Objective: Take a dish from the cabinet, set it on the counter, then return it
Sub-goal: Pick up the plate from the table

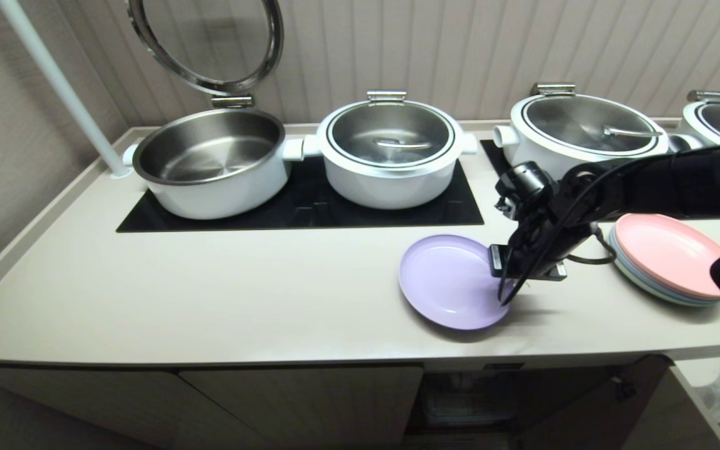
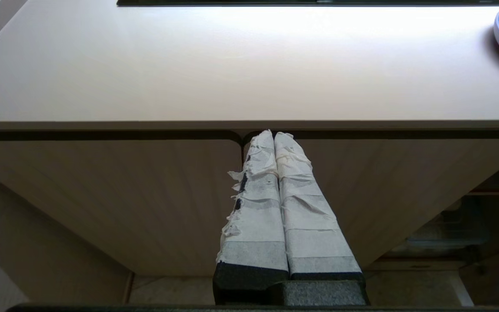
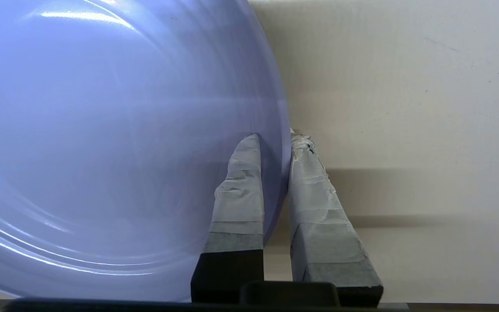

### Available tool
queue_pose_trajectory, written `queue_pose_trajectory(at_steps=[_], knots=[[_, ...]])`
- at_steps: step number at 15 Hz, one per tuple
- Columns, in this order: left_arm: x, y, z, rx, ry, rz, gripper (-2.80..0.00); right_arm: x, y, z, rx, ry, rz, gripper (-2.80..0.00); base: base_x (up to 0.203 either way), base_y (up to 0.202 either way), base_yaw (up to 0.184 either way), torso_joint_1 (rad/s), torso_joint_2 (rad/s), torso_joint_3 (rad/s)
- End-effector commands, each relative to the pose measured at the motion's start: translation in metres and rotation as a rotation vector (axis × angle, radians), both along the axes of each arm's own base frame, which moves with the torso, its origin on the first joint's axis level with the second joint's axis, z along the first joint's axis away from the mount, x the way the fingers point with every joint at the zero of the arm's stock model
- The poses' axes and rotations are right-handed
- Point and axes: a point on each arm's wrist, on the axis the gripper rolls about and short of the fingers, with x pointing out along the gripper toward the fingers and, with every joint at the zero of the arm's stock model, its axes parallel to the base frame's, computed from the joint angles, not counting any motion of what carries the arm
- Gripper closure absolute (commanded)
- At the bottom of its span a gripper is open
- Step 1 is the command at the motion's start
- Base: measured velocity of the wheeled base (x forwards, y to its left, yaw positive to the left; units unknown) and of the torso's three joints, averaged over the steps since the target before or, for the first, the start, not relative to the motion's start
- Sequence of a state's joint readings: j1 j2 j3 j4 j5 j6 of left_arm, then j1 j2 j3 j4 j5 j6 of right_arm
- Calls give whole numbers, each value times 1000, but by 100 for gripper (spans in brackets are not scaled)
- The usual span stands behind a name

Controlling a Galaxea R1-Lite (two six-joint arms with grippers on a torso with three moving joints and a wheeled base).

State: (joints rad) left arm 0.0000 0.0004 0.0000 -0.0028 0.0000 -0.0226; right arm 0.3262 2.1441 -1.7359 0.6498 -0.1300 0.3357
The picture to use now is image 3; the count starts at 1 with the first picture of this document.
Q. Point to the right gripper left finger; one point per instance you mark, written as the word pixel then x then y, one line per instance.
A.
pixel 237 203

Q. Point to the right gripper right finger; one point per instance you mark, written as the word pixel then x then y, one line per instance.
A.
pixel 321 225

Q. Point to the blue plastic plate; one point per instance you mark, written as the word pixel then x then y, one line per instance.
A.
pixel 115 143

